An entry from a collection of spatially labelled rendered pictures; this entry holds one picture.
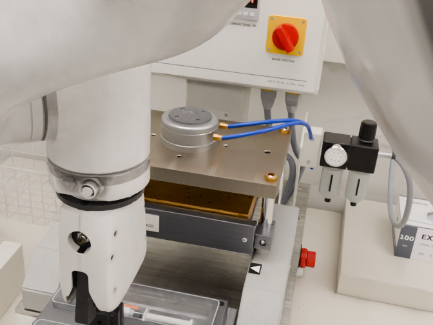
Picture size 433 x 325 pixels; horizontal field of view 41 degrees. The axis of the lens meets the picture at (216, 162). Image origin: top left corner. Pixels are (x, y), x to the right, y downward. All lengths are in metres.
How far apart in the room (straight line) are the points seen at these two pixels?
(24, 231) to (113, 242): 0.80
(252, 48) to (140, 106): 0.45
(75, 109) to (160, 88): 0.94
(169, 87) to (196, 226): 0.65
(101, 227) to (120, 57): 0.19
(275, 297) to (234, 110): 0.35
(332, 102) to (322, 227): 0.28
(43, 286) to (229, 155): 0.29
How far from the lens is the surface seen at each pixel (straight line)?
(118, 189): 0.46
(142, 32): 0.30
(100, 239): 0.47
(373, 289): 1.12
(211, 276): 0.84
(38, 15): 0.32
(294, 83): 0.88
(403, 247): 1.18
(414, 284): 1.13
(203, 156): 0.76
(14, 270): 1.07
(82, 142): 0.44
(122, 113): 0.43
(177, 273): 0.84
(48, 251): 0.78
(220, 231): 0.74
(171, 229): 0.75
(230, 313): 0.72
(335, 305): 1.11
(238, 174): 0.72
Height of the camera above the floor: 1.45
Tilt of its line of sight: 27 degrees down
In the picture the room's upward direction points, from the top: 4 degrees clockwise
